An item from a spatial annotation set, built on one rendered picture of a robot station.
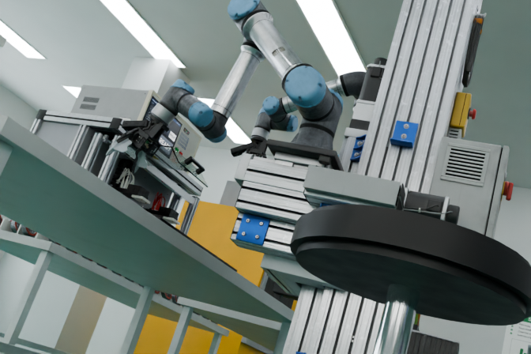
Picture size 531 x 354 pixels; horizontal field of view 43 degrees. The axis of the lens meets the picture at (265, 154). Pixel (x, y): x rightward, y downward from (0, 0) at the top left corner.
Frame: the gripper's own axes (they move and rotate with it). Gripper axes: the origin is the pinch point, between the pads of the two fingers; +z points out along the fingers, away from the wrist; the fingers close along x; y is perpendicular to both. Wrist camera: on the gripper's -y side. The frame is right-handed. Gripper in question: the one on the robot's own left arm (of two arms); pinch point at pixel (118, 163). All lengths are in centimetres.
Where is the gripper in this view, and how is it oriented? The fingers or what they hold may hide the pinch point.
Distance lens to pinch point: 230.5
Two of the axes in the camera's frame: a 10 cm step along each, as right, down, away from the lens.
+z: -6.1, 7.9, -0.7
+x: 4.6, 4.3, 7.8
